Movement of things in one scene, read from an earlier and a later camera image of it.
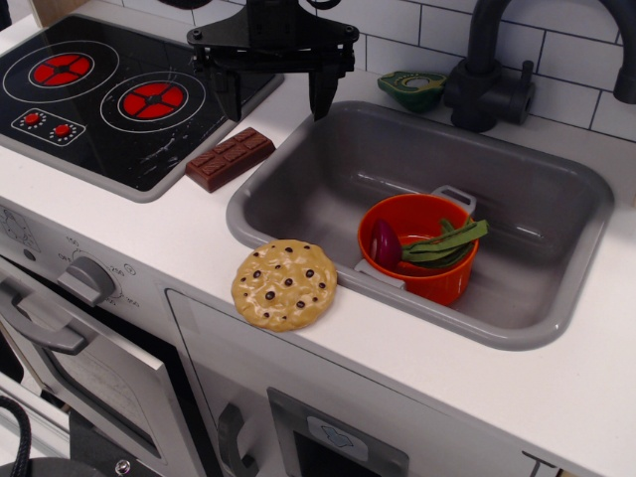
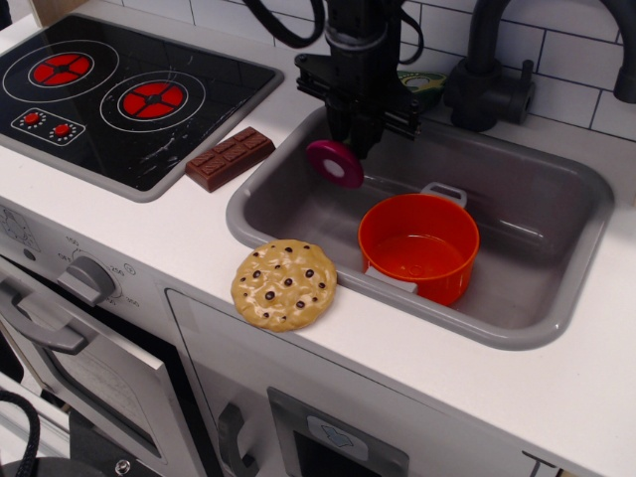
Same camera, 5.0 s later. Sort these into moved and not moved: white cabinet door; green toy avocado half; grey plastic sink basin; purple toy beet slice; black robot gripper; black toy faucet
Moved: black robot gripper; purple toy beet slice
Not moved: white cabinet door; grey plastic sink basin; green toy avocado half; black toy faucet
